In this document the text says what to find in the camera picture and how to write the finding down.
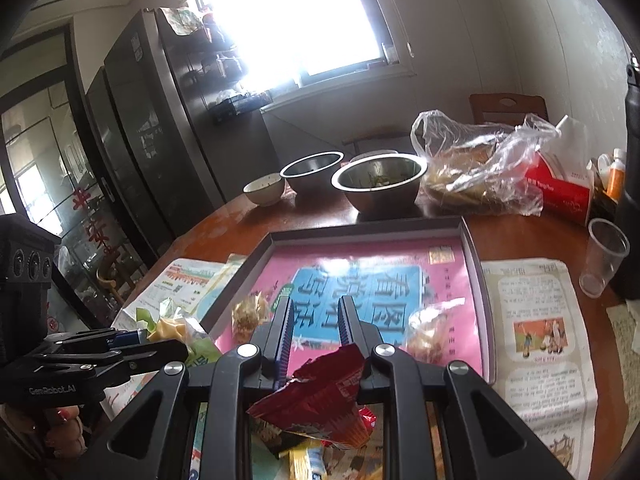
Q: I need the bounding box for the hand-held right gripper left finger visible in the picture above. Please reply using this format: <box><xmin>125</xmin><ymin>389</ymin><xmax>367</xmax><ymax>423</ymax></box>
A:
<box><xmin>75</xmin><ymin>296</ymin><xmax>296</xmax><ymax>480</ymax></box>

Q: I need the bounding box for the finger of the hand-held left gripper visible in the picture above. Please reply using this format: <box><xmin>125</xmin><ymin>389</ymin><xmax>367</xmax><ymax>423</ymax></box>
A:
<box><xmin>35</xmin><ymin>339</ymin><xmax>190</xmax><ymax>386</ymax></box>
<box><xmin>47</xmin><ymin>327</ymin><xmax>151</xmax><ymax>357</ymax></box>

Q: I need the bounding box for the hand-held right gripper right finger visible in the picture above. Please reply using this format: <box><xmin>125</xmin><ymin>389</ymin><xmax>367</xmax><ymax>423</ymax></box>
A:
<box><xmin>337</xmin><ymin>296</ymin><xmax>576</xmax><ymax>480</ymax></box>

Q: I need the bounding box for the round biscuit packet green label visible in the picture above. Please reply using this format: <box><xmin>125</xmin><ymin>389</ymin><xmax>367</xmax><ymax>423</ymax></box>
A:
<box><xmin>189</xmin><ymin>335</ymin><xmax>224</xmax><ymax>378</ymax></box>

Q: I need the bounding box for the red snack packet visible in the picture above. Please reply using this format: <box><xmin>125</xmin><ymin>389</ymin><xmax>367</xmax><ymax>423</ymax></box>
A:
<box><xmin>246</xmin><ymin>342</ymin><xmax>368</xmax><ymax>453</ymax></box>

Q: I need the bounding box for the cardboard box with pink lining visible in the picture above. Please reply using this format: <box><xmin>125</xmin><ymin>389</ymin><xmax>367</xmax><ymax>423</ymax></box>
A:
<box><xmin>200</xmin><ymin>216</ymin><xmax>498</xmax><ymax>386</ymax></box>

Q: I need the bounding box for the person's left hand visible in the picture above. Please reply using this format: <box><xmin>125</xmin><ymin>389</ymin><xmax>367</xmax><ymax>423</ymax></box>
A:
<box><xmin>0</xmin><ymin>402</ymin><xmax>90</xmax><ymax>461</ymax></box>

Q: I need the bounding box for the light green snack packet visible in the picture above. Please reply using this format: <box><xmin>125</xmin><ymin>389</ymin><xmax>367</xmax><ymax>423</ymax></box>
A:
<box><xmin>135</xmin><ymin>306</ymin><xmax>168</xmax><ymax>332</ymax></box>

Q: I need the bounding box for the yellow wrapped snack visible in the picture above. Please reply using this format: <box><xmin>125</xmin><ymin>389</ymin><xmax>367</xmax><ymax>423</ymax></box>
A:
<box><xmin>154</xmin><ymin>315</ymin><xmax>202</xmax><ymax>347</ymax></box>

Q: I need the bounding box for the clear wrapped pastry snack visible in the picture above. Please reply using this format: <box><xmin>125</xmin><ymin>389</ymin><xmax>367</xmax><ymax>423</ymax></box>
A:
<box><xmin>405</xmin><ymin>305</ymin><xmax>451</xmax><ymax>366</ymax></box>
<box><xmin>231</xmin><ymin>292</ymin><xmax>273</xmax><ymax>346</ymax></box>

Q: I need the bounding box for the yellow foil snack packet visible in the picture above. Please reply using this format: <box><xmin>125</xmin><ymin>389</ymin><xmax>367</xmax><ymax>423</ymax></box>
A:
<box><xmin>289</xmin><ymin>446</ymin><xmax>327</xmax><ymax>480</ymax></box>

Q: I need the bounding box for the large steel bowl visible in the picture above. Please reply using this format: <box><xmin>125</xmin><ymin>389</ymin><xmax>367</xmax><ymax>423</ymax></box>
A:
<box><xmin>331</xmin><ymin>154</ymin><xmax>428</xmax><ymax>216</ymax></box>

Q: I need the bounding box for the white ceramic bowl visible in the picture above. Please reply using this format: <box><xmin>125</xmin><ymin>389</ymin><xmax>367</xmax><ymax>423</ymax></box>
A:
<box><xmin>243</xmin><ymin>172</ymin><xmax>286</xmax><ymax>207</ymax></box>

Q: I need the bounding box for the glass door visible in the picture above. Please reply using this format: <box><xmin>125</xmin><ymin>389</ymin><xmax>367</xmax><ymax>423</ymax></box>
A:
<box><xmin>0</xmin><ymin>25</ymin><xmax>147</xmax><ymax>323</ymax></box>

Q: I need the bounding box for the medium steel bowl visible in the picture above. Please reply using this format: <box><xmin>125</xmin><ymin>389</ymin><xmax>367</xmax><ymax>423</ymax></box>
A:
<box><xmin>280</xmin><ymin>151</ymin><xmax>346</xmax><ymax>196</ymax></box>

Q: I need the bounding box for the printed newspaper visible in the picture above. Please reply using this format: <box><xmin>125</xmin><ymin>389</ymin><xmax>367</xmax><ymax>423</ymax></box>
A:
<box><xmin>100</xmin><ymin>255</ymin><xmax>601</xmax><ymax>480</ymax></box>

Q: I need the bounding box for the clear plastic bag with food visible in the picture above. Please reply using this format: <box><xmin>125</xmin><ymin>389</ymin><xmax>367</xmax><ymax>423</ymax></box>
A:
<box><xmin>411</xmin><ymin>110</ymin><xmax>561</xmax><ymax>217</ymax></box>

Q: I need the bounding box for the dark refrigerator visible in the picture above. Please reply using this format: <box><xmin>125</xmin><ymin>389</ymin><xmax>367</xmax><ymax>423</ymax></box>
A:
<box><xmin>85</xmin><ymin>7</ymin><xmax>228</xmax><ymax>266</ymax></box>

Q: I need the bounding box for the red tissue box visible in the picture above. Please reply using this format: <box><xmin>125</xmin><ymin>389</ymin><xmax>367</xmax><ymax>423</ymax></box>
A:
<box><xmin>522</xmin><ymin>115</ymin><xmax>596</xmax><ymax>226</ymax></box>

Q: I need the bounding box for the clear plastic cup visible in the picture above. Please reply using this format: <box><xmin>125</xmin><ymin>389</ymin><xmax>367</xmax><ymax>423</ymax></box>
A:
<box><xmin>580</xmin><ymin>218</ymin><xmax>631</xmax><ymax>299</ymax></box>

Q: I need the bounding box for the wooden chair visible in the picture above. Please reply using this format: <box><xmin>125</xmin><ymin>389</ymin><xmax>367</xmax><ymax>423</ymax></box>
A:
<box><xmin>469</xmin><ymin>92</ymin><xmax>550</xmax><ymax>126</ymax></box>

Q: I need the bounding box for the orange bottle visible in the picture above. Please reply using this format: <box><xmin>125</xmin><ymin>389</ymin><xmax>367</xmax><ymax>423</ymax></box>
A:
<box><xmin>605</xmin><ymin>148</ymin><xmax>628</xmax><ymax>201</ymax></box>

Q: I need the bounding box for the window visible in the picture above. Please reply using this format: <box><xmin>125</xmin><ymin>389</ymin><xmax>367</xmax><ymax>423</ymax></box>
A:
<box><xmin>197</xmin><ymin>0</ymin><xmax>416</xmax><ymax>92</ymax></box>

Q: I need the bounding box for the crumpled printed bag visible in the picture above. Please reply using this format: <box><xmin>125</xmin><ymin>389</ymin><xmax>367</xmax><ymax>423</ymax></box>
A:
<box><xmin>160</xmin><ymin>6</ymin><xmax>202</xmax><ymax>37</ymax></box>

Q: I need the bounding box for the black thermos flask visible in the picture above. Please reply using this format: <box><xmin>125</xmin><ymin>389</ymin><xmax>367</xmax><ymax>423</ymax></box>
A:
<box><xmin>612</xmin><ymin>55</ymin><xmax>640</xmax><ymax>302</ymax></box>

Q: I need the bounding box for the black wire rack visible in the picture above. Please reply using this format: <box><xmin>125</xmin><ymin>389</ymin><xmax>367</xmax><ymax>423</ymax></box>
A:
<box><xmin>200</xmin><ymin>10</ymin><xmax>275</xmax><ymax>126</ymax></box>

